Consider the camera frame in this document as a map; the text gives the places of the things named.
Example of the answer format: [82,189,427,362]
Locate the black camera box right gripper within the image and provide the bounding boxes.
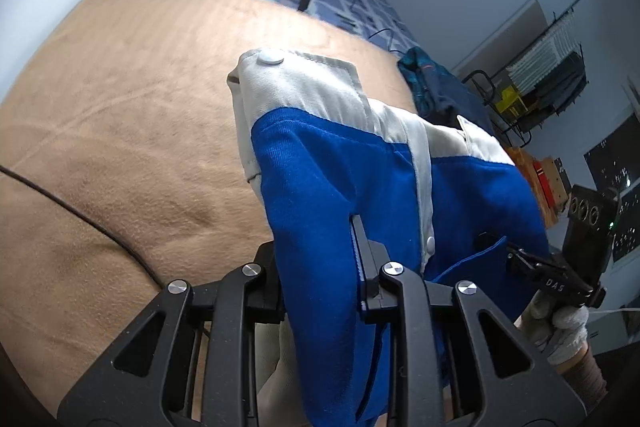
[562,184,618,286]

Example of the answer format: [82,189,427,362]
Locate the black clothes rack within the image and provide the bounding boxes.
[454,0,587,146]

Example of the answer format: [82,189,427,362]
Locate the right forearm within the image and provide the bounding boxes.
[556,343,608,413]

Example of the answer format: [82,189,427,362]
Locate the cardboard box with red books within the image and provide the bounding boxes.
[506,147,570,230]

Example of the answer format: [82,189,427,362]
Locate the dark hanging clothes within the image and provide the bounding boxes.
[530,52,587,116]

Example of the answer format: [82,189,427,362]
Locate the dark window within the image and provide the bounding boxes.
[584,115,640,261]

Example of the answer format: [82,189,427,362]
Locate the tan bed blanket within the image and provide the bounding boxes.
[1,0,413,412]

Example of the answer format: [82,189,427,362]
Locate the white striped hanging towel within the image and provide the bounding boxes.
[506,12,579,95]

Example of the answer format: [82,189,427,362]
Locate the dark blue clothes pile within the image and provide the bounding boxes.
[397,46,494,135]

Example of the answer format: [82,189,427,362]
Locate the beige and blue work jacket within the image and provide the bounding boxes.
[228,51,549,426]

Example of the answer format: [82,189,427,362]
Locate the black power cable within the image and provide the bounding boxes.
[0,163,170,291]

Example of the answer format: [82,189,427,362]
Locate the right white gloved hand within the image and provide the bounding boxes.
[521,291,589,367]

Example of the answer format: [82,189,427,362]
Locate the yellow box on rack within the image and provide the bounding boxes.
[496,86,527,119]

